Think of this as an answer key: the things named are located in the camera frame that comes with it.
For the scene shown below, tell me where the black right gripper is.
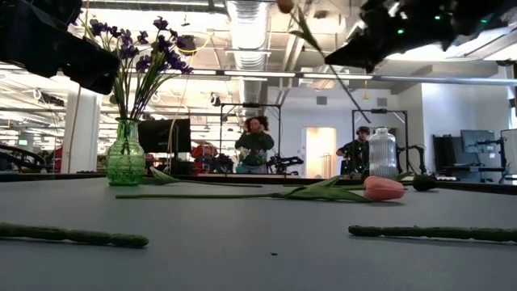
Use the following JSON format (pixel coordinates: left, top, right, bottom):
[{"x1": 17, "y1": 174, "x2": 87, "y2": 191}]
[{"x1": 324, "y1": 0, "x2": 457, "y2": 73}]

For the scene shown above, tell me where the clear ribbed glass vase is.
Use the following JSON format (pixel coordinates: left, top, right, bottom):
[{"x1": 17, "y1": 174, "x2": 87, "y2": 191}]
[{"x1": 368, "y1": 127, "x2": 399, "y2": 181}]

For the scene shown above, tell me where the black tulip flower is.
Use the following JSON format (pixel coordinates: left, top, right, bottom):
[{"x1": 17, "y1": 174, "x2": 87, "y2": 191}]
[{"x1": 282, "y1": 171, "x2": 438, "y2": 192}]

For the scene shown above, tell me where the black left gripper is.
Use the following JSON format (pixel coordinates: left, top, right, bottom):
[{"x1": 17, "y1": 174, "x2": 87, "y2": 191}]
[{"x1": 0, "y1": 0, "x2": 121, "y2": 96}]

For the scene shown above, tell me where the green glass vase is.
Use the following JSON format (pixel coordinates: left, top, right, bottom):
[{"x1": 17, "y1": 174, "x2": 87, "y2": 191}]
[{"x1": 103, "y1": 117, "x2": 146, "y2": 187}]

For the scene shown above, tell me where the white square column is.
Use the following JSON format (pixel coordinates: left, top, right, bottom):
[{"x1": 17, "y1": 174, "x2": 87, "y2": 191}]
[{"x1": 60, "y1": 86, "x2": 102, "y2": 174}]

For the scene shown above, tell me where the person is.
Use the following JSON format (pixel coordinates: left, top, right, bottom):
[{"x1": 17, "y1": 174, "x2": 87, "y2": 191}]
[
  {"x1": 233, "y1": 116, "x2": 275, "y2": 175},
  {"x1": 335, "y1": 125, "x2": 371, "y2": 175}
]

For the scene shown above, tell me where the black computer monitor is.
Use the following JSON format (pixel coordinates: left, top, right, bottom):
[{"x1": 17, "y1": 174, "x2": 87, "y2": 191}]
[
  {"x1": 460, "y1": 129, "x2": 496, "y2": 154},
  {"x1": 138, "y1": 118, "x2": 192, "y2": 154}
]

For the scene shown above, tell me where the green leafy flower stem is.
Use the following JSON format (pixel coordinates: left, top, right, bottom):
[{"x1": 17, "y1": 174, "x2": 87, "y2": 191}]
[{"x1": 148, "y1": 167, "x2": 263, "y2": 188}]

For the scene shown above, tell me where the pink tulip flower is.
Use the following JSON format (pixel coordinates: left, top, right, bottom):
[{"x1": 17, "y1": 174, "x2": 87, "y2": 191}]
[
  {"x1": 276, "y1": 0, "x2": 372, "y2": 124},
  {"x1": 115, "y1": 175, "x2": 406, "y2": 203}
]

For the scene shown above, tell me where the yellow hanging cord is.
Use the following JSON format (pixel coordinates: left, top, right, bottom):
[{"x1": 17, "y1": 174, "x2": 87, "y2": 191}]
[{"x1": 67, "y1": 86, "x2": 84, "y2": 173}]

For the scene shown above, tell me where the red flower bunch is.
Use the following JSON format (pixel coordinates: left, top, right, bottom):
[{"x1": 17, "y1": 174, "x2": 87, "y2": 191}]
[
  {"x1": 0, "y1": 221, "x2": 149, "y2": 249},
  {"x1": 348, "y1": 224, "x2": 517, "y2": 243}
]

